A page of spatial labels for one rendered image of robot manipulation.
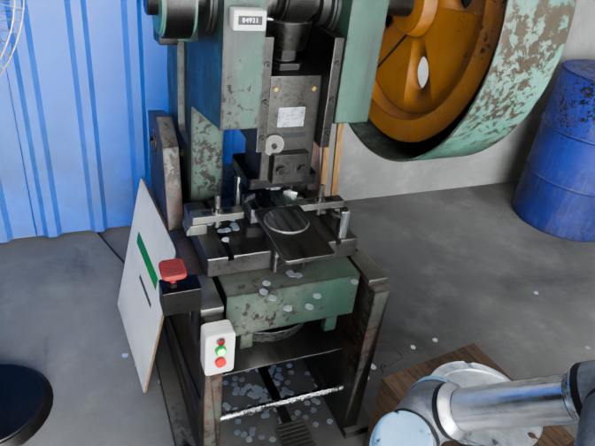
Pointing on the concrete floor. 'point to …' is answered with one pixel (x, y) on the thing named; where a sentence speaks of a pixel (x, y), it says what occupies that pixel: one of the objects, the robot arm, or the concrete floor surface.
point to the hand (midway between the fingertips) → (498, 444)
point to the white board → (144, 281)
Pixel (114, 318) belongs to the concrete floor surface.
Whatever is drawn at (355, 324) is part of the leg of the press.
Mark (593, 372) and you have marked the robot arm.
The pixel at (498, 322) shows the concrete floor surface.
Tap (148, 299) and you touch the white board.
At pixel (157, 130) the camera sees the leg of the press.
